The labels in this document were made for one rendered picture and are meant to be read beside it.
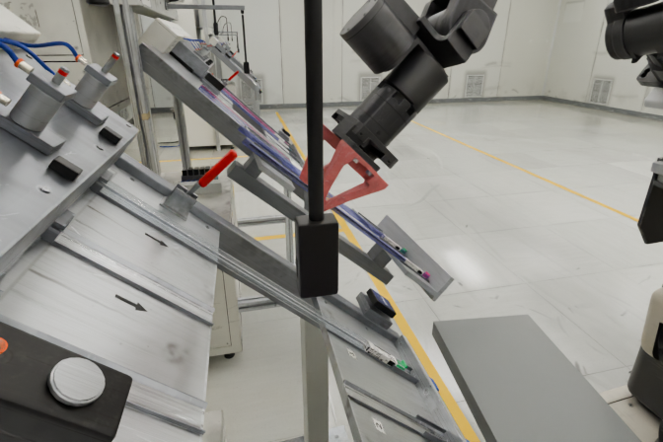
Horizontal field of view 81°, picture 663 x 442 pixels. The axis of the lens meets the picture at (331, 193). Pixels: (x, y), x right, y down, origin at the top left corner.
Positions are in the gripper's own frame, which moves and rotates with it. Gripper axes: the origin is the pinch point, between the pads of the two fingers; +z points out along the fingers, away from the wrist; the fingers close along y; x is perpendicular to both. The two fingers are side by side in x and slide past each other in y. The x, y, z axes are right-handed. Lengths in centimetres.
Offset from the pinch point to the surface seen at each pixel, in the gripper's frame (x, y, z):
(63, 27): -53, -84, 22
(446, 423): 34.4, 8.6, 11.5
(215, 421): 18.9, -8.1, 42.0
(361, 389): 18.3, 9.6, 13.2
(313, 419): 58, -34, 52
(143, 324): -8.5, 15.9, 14.6
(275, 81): 69, -750, -12
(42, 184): -19.8, 16.2, 9.1
